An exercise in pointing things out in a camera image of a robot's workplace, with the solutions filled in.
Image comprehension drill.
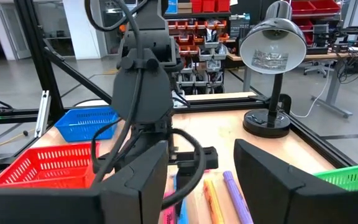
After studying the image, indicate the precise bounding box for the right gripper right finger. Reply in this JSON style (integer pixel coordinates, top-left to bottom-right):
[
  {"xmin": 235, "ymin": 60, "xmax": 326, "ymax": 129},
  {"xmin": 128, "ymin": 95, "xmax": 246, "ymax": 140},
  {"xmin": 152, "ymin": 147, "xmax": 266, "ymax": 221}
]
[{"xmin": 233, "ymin": 139, "xmax": 334, "ymax": 224}]

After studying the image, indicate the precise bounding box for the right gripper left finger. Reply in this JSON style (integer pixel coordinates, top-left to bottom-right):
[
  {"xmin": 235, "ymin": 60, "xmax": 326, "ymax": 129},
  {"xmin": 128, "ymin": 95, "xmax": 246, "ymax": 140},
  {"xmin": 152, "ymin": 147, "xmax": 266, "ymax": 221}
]
[{"xmin": 99, "ymin": 139, "xmax": 170, "ymax": 224}]

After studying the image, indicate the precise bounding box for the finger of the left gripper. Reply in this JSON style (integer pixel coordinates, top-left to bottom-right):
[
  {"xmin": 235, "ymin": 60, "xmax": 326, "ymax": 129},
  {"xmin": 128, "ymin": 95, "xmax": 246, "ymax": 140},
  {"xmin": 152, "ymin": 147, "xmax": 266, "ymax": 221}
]
[{"xmin": 175, "ymin": 169, "xmax": 198, "ymax": 202}]

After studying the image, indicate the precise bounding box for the purple highlighter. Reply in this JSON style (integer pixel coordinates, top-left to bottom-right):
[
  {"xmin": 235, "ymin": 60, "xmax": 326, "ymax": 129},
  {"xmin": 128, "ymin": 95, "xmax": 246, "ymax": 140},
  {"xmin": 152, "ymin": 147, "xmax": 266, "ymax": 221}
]
[{"xmin": 222, "ymin": 170, "xmax": 254, "ymax": 224}]

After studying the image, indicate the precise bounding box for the blue highlighter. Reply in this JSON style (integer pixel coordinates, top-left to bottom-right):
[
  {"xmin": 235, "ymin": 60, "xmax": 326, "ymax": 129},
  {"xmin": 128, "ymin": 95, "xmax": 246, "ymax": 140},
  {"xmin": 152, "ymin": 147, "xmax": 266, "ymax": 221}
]
[{"xmin": 173, "ymin": 174, "xmax": 190, "ymax": 224}]

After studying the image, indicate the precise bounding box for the orange highlighter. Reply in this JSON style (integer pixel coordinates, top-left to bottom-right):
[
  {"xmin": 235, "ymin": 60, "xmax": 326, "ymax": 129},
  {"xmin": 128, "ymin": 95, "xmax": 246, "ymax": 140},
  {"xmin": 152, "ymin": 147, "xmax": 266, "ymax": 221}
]
[{"xmin": 203, "ymin": 178, "xmax": 226, "ymax": 224}]

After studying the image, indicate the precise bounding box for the pink highlighter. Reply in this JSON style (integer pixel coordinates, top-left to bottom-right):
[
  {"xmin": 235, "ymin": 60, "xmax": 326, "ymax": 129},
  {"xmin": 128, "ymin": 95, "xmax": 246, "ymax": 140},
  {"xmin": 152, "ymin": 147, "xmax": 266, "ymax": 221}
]
[{"xmin": 162, "ymin": 190, "xmax": 177, "ymax": 224}]

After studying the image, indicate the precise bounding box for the red plastic basket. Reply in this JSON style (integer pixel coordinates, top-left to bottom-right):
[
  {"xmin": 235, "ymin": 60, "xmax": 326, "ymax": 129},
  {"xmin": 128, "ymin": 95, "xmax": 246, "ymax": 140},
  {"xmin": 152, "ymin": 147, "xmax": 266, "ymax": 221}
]
[{"xmin": 0, "ymin": 142, "xmax": 101, "ymax": 190}]

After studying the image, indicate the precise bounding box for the black desk lamp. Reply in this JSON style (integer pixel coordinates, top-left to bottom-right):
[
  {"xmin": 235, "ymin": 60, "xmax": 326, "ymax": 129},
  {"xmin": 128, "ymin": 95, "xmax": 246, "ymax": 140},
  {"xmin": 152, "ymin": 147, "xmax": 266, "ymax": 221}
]
[{"xmin": 239, "ymin": 0, "xmax": 308, "ymax": 139}]

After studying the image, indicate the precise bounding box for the blue plastic basket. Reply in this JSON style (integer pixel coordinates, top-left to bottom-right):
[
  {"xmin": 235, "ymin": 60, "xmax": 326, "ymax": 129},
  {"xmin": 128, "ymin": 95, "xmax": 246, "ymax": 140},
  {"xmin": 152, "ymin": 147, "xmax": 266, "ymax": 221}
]
[{"xmin": 53, "ymin": 106, "xmax": 120, "ymax": 143}]

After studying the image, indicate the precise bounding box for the green plastic basket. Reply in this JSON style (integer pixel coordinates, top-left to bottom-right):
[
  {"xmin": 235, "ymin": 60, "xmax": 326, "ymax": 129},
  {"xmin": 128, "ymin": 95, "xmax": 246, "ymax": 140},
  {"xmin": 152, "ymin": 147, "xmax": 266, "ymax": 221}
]
[{"xmin": 314, "ymin": 164, "xmax": 358, "ymax": 192}]

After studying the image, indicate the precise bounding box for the storage shelf with bins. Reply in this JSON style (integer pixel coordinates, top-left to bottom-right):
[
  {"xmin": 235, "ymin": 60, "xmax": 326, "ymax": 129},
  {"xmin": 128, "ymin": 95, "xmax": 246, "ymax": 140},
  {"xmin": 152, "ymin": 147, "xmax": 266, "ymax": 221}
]
[{"xmin": 163, "ymin": 0, "xmax": 252, "ymax": 96}]

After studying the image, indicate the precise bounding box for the grey office chair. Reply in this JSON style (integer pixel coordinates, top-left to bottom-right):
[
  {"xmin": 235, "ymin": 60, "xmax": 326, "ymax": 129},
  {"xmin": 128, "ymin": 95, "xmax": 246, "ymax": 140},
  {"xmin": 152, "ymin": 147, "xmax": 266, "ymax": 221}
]
[{"xmin": 303, "ymin": 60, "xmax": 329, "ymax": 78}]

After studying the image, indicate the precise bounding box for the red bin shelf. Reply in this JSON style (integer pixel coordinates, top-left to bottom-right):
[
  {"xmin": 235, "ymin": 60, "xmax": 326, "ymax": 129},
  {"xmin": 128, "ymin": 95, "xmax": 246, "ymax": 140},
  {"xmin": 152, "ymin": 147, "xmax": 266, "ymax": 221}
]
[{"xmin": 290, "ymin": 0, "xmax": 344, "ymax": 46}]

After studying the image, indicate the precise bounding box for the silver aluminium bracket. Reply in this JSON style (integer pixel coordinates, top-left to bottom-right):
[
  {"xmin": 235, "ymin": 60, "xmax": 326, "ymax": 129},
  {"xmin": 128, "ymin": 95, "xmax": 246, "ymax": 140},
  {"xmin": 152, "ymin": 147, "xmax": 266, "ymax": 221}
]
[{"xmin": 34, "ymin": 90, "xmax": 53, "ymax": 139}]

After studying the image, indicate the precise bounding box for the yellow cable black end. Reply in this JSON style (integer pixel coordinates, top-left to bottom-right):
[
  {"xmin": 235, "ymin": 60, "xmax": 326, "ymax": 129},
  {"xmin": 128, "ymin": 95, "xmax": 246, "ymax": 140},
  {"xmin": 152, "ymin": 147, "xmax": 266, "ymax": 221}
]
[{"xmin": 0, "ymin": 129, "xmax": 36, "ymax": 147}]

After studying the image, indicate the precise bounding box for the black aluminium table frame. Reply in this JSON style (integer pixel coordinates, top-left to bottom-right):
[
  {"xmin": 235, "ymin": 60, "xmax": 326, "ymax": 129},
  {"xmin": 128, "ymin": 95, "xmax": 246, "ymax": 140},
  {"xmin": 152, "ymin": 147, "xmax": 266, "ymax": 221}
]
[{"xmin": 0, "ymin": 0, "xmax": 358, "ymax": 187}]

